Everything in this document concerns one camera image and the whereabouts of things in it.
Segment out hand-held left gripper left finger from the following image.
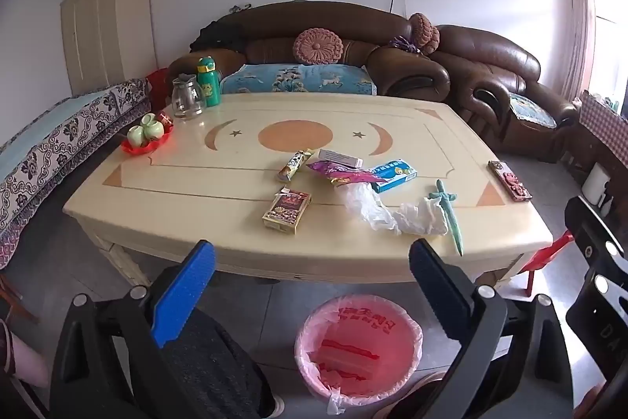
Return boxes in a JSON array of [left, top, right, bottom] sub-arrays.
[[49, 240, 217, 419]]

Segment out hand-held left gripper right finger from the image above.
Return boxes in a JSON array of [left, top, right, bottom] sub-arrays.
[[409, 238, 575, 419]]

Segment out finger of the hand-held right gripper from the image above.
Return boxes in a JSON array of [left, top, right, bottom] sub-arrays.
[[566, 269, 628, 400], [564, 196, 628, 263]]

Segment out white tissue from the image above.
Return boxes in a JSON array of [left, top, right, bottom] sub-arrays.
[[395, 197, 450, 236]]

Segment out green toy sword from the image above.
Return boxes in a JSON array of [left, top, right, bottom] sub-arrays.
[[429, 179, 466, 257]]

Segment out trash bin with pink liner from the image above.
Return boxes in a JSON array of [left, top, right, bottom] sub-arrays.
[[294, 294, 424, 416]]

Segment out clear plastic bag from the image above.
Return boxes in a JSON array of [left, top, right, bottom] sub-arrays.
[[338, 183, 399, 232]]

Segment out blue medicine box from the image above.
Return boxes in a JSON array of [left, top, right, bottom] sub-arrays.
[[370, 159, 418, 194]]

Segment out brown cigarette box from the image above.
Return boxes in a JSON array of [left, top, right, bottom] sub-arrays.
[[262, 188, 313, 234]]

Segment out pink snack bag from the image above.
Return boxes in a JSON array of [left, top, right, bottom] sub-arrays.
[[306, 159, 389, 188]]

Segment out grey white carton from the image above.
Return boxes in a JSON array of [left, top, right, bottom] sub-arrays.
[[318, 149, 364, 169]]

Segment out striped snack stick wrapper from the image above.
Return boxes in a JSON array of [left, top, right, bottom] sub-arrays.
[[278, 148, 315, 183]]

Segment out white round appliance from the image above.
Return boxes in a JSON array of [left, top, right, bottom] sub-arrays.
[[581, 163, 612, 207]]

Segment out red plastic stool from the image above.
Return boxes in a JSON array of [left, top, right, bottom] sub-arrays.
[[518, 230, 575, 293]]

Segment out cream wooden coffee table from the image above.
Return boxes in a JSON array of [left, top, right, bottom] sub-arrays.
[[63, 92, 567, 297]]

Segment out person's black pants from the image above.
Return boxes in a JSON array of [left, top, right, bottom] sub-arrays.
[[162, 311, 276, 419]]

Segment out phone with pink case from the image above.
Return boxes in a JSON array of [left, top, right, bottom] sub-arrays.
[[487, 160, 533, 203]]

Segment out checkered tablecloth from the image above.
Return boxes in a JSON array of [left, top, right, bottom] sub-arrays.
[[579, 90, 628, 151]]

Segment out blue armchair seat cover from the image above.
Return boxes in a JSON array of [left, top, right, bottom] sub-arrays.
[[508, 93, 558, 129]]

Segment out red tray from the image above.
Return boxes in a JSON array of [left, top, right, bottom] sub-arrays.
[[120, 119, 175, 155]]

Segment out glass pitcher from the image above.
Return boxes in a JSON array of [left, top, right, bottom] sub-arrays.
[[170, 74, 207, 121]]

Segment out window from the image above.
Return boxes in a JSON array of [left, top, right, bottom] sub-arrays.
[[590, 0, 628, 108]]

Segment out brown leather armchair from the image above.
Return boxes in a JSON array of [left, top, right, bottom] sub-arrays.
[[434, 25, 580, 163]]

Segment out pink curtain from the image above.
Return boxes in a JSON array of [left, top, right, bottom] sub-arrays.
[[564, 0, 597, 102]]

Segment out green water bottle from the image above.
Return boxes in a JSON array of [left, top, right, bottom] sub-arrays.
[[197, 56, 223, 108]]

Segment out blue printed sofa cover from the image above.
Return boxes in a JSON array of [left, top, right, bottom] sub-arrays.
[[219, 63, 378, 97]]

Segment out purple cloth bundle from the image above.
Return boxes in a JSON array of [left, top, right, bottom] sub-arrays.
[[389, 35, 419, 53]]

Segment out black clothes pile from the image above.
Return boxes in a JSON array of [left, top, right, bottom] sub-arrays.
[[189, 20, 247, 55]]

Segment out pink round knitted cushion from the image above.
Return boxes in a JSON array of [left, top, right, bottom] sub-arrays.
[[408, 13, 441, 55], [294, 29, 343, 66]]

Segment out cream wardrobe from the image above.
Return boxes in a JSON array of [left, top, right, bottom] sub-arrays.
[[60, 0, 158, 97]]

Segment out brown leather sofa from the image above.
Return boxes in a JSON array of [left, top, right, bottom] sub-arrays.
[[169, 2, 451, 102]]

